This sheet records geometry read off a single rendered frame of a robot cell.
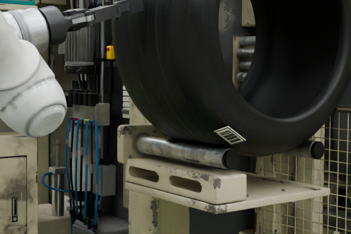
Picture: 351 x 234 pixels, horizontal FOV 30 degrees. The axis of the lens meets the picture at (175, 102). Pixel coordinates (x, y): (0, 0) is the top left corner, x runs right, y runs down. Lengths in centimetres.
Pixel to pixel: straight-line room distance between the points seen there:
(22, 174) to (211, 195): 69
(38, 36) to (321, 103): 69
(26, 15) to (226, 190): 56
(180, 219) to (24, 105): 89
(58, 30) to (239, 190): 53
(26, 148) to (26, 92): 88
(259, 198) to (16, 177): 74
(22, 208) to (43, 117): 92
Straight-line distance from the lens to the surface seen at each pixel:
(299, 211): 216
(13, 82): 104
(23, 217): 194
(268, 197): 151
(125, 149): 166
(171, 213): 181
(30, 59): 105
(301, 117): 152
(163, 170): 154
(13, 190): 191
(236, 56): 207
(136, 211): 184
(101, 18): 128
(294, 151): 164
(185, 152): 150
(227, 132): 139
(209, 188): 141
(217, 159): 142
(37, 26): 122
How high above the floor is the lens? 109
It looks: 3 degrees down
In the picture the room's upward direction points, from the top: 1 degrees clockwise
